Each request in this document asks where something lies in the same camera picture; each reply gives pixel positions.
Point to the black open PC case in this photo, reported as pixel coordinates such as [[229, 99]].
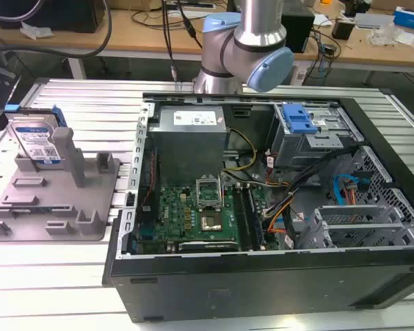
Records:
[[262, 282]]

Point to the small black box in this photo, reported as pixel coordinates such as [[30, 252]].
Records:
[[343, 29]]

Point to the grey plastic parts rack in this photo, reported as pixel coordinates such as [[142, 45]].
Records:
[[55, 203]]

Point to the grey power supply unit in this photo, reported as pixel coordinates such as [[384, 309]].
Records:
[[189, 148]]

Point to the black graphics card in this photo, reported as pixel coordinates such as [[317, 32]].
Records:
[[207, 245]]

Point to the metal drive cage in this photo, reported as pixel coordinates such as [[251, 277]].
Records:
[[310, 145]]

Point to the metal disk bay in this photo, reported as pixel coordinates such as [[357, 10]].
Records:
[[352, 224]]

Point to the wooden desk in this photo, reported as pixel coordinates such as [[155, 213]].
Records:
[[124, 38]]

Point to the black box on desk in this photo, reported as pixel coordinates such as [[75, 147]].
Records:
[[298, 29]]

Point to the black RAM slot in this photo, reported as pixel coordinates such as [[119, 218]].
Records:
[[239, 217], [253, 217]]

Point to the blue white box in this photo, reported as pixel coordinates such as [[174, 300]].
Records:
[[410, 16]]

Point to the silver CPU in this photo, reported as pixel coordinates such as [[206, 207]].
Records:
[[209, 221]]

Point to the hard disk in blue carrier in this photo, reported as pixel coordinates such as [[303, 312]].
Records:
[[34, 138]]

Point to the green motherboard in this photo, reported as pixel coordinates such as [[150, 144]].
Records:
[[179, 213]]

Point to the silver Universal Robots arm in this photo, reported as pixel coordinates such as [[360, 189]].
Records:
[[243, 51]]

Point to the blue plastic drive latch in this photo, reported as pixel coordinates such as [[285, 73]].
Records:
[[301, 119]]

